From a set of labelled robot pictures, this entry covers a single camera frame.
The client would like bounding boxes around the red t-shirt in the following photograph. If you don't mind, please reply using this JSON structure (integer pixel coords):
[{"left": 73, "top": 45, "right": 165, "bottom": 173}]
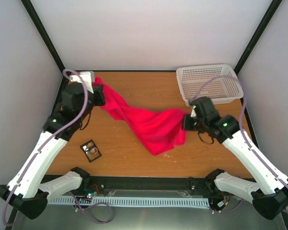
[{"left": 92, "top": 77, "right": 187, "bottom": 156}]

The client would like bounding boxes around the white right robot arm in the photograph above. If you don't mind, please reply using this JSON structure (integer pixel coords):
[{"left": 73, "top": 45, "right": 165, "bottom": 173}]
[{"left": 182, "top": 97, "right": 288, "bottom": 220}]

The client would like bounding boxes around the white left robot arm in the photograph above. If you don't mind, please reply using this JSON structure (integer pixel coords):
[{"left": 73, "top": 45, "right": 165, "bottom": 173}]
[{"left": 0, "top": 83, "right": 105, "bottom": 219}]

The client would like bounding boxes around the brooch in clear box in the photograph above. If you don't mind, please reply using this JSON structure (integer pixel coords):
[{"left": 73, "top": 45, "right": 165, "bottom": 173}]
[{"left": 80, "top": 139, "right": 102, "bottom": 163}]

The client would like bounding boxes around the white perforated plastic basket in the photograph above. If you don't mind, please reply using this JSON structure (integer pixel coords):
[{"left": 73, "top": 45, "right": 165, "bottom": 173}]
[{"left": 176, "top": 64, "right": 244, "bottom": 107}]

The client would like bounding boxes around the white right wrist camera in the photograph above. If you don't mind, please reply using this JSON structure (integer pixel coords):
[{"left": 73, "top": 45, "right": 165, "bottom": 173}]
[{"left": 190, "top": 109, "right": 196, "bottom": 118}]

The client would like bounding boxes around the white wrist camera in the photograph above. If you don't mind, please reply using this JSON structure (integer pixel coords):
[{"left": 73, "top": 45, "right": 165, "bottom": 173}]
[
  {"left": 70, "top": 71, "right": 95, "bottom": 93},
  {"left": 190, "top": 109, "right": 196, "bottom": 118}
]

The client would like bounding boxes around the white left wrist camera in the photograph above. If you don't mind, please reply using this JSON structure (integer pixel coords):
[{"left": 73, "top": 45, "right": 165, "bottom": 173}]
[{"left": 70, "top": 71, "right": 95, "bottom": 93}]

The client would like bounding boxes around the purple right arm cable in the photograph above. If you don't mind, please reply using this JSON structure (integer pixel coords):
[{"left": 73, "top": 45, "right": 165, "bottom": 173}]
[{"left": 192, "top": 75, "right": 288, "bottom": 215}]

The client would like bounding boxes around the black aluminium frame rail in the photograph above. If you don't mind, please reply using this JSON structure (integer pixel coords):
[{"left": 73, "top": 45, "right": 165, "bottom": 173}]
[{"left": 21, "top": 175, "right": 279, "bottom": 199}]

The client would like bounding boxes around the light blue cable duct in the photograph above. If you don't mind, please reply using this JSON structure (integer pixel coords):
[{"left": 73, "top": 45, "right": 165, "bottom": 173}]
[{"left": 48, "top": 196, "right": 211, "bottom": 208}]

